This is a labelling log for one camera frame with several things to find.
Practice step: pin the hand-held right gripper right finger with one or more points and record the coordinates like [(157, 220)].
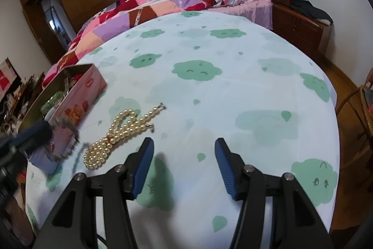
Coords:
[(225, 170)]

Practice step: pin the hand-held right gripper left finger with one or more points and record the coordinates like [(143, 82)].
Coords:
[(142, 170)]

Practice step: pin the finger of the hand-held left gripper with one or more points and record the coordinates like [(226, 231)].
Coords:
[(35, 133), (13, 158)]

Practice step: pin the green jade bangle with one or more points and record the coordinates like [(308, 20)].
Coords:
[(51, 102)]

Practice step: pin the pink tin box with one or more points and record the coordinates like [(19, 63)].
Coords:
[(84, 91)]

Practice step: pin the cluttered wooden desk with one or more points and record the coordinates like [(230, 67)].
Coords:
[(29, 91)]

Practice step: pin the red and white poster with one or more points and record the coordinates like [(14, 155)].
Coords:
[(7, 77)]

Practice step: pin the patchwork quilt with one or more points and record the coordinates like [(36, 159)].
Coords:
[(116, 24)]

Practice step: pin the wooden nightstand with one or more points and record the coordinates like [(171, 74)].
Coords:
[(297, 27)]

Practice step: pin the pink bed sheet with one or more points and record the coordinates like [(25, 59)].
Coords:
[(259, 9)]

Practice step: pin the dark clothing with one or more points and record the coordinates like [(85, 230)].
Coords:
[(311, 11)]

